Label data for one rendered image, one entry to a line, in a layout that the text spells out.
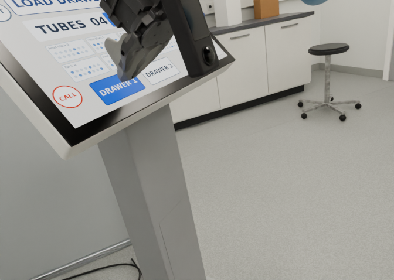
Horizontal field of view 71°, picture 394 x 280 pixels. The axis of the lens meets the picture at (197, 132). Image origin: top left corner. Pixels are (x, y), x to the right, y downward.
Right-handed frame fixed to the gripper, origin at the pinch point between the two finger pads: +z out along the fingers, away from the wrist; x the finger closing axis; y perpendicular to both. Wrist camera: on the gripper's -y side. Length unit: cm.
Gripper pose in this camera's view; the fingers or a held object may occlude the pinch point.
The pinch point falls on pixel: (128, 78)
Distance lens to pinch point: 47.1
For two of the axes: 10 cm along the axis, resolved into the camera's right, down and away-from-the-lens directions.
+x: -5.3, 4.2, -7.4
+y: -6.6, -7.5, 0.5
